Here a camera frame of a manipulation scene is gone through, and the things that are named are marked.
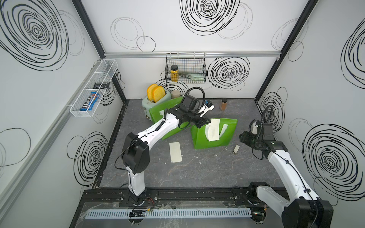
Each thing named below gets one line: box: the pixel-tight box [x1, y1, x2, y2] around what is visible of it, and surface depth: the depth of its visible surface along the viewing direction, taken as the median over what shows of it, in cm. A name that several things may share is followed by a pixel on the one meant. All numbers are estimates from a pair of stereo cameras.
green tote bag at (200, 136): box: [191, 118, 239, 150], surface depth 83 cm
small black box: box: [93, 82, 110, 89], surface depth 80 cm
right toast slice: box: [152, 85, 166, 103], surface depth 99 cm
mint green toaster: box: [141, 90, 172, 121], surface depth 101 cm
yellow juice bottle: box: [170, 64, 179, 83], surface depth 87 cm
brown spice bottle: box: [220, 97, 228, 112], surface depth 111 cm
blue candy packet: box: [79, 91, 101, 111], surface depth 71 cm
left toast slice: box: [146, 83, 162, 103], surface depth 99 cm
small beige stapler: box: [232, 144, 241, 154], surface depth 91 cm
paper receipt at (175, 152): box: [169, 141, 183, 163], surface depth 93 cm
